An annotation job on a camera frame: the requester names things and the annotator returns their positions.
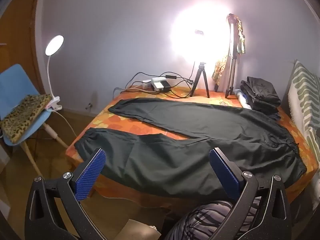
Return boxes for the dark green pants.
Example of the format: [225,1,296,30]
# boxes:
[74,97,307,202]

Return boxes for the blue chair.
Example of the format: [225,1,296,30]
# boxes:
[0,64,69,178]

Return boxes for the wooden door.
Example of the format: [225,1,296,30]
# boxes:
[0,0,50,98]

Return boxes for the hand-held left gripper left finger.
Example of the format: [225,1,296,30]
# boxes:
[24,148,107,240]

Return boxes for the person's striped trouser leg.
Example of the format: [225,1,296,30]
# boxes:
[164,200,263,240]

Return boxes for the green white striped blanket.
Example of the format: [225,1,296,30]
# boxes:
[287,60,320,153]

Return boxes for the ring light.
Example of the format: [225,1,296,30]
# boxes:
[170,5,240,63]

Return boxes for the orange floral bed sheet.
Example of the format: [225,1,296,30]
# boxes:
[65,86,320,205]

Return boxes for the black cable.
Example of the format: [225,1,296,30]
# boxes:
[160,73,195,98]
[124,72,160,92]

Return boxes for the yellow floral scarf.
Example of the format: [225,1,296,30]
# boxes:
[211,15,247,85]

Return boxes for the folded black clothes stack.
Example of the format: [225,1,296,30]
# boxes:
[240,76,282,115]

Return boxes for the leopard print cloth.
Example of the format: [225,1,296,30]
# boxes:
[0,94,52,144]

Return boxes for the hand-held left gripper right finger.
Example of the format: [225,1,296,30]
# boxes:
[209,147,293,240]

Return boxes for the white lamp cable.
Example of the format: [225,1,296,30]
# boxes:
[51,109,77,142]

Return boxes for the white plastic packet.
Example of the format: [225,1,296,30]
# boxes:
[234,89,253,109]

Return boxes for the white clip lamp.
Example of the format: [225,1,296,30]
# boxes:
[45,35,64,112]

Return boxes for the cardboard piece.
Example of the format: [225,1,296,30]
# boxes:
[117,219,162,240]

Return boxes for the white charger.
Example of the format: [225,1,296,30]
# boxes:
[152,78,167,92]

